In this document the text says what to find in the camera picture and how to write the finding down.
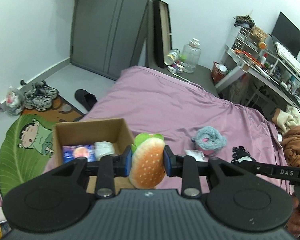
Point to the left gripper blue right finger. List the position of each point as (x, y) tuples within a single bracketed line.
[(170, 163)]

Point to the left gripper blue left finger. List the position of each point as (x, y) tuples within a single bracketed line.
[(126, 162)]

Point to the burger plush toy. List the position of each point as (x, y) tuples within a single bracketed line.
[(147, 170)]

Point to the clear plastic item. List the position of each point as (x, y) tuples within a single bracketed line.
[(197, 155)]

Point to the grey fluffy slipper plush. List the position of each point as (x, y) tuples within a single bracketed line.
[(209, 141)]

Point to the black lace fabric piece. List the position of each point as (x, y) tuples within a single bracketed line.
[(240, 154)]

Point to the white wrapped soft bundle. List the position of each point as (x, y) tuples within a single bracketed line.
[(103, 148)]

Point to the person's right hand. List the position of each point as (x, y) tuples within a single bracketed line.
[(293, 224)]

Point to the brown blanket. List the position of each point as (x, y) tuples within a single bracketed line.
[(291, 146)]

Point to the brown cardboard box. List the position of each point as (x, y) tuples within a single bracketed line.
[(115, 131)]

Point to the pink bed sheet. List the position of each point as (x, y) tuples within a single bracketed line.
[(153, 102)]

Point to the blue tissue pack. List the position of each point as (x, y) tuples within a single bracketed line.
[(75, 151)]

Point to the black sandal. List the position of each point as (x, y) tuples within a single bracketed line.
[(86, 99)]

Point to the small white box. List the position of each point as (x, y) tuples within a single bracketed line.
[(176, 68)]

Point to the green leaf cartoon rug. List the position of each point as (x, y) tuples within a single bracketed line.
[(25, 151)]

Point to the tipped white paper cup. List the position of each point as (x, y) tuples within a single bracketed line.
[(171, 57)]

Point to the grey sneakers pair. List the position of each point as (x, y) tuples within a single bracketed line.
[(40, 97)]

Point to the white keyboard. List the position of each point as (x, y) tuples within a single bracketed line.
[(288, 57)]

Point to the small clear plastic bag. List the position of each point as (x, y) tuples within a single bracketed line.
[(14, 101)]

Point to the black framed brown board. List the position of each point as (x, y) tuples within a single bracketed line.
[(162, 32)]

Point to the white desk with clutter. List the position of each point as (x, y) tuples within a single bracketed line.
[(246, 55)]

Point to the black computer monitor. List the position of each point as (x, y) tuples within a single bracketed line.
[(287, 33)]

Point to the grey door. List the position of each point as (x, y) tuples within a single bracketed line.
[(108, 35)]

